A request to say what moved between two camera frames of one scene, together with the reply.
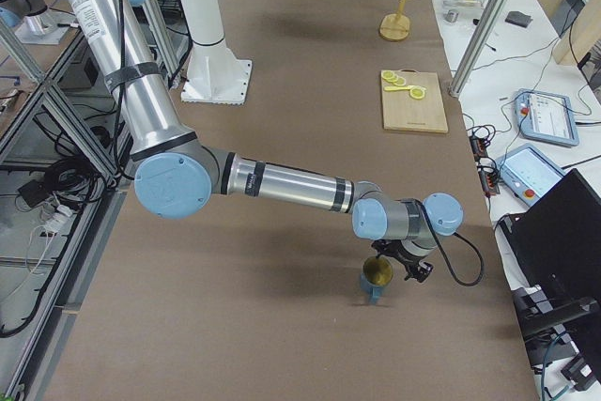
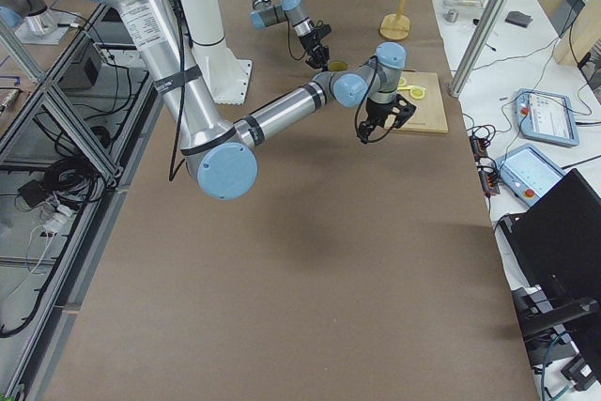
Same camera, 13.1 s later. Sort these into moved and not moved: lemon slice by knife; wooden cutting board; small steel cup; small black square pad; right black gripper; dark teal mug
Moved: dark teal mug; right black gripper
Not moved: small steel cup; small black square pad; lemon slice by knife; wooden cutting board
